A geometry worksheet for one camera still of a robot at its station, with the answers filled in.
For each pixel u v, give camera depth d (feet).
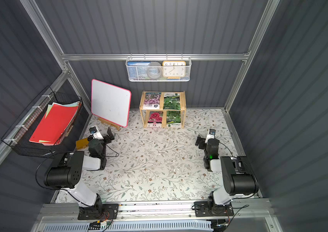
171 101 3.16
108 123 3.49
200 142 2.80
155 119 3.67
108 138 2.77
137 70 2.77
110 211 2.42
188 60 2.93
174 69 2.91
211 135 2.66
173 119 3.66
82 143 3.27
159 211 2.47
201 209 2.41
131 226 2.52
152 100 3.16
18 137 2.00
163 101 3.16
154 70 2.94
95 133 2.56
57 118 2.41
